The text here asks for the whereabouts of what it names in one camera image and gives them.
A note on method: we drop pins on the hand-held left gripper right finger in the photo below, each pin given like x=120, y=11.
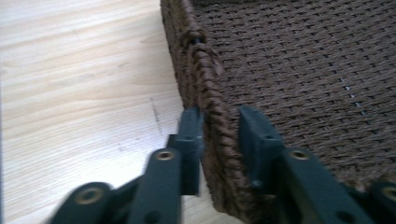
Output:
x=258, y=146

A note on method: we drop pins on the brown woven basket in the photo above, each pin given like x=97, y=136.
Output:
x=311, y=62

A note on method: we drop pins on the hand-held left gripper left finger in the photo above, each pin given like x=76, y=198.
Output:
x=186, y=146

